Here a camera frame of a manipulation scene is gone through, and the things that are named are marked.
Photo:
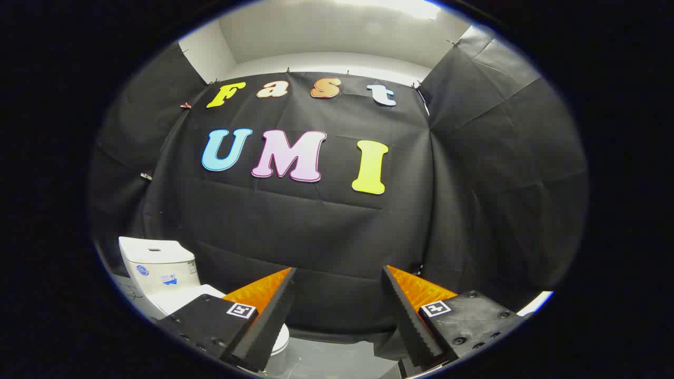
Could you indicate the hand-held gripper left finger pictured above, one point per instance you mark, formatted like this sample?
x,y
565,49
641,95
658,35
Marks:
x,y
268,321

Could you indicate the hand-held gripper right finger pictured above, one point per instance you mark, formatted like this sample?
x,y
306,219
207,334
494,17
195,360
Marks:
x,y
408,321

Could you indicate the white toilet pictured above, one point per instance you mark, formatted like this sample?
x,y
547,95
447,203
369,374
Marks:
x,y
158,263

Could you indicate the black backdrop cloth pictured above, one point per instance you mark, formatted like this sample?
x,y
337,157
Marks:
x,y
316,237

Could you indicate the small silver clip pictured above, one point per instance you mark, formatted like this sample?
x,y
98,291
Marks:
x,y
146,176

